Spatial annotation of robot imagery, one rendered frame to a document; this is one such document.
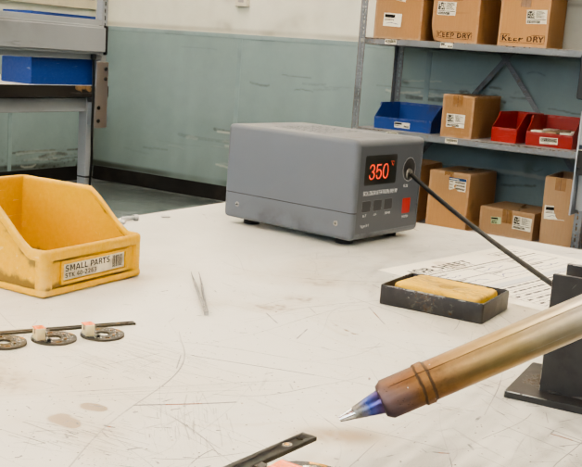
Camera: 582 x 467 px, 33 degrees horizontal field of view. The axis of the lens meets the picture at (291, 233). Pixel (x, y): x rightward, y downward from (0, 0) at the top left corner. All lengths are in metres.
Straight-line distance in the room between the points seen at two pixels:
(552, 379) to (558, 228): 4.10
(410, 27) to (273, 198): 3.97
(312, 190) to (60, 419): 0.48
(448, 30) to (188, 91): 1.96
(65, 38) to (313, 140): 2.60
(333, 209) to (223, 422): 0.45
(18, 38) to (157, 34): 3.07
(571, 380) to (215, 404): 0.18
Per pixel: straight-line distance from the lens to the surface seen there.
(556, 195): 4.61
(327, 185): 0.88
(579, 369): 0.53
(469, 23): 4.78
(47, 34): 3.40
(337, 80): 5.56
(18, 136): 6.22
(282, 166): 0.91
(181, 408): 0.47
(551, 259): 0.92
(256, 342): 0.58
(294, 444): 0.27
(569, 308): 0.20
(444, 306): 0.67
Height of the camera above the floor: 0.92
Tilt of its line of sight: 10 degrees down
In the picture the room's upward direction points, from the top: 4 degrees clockwise
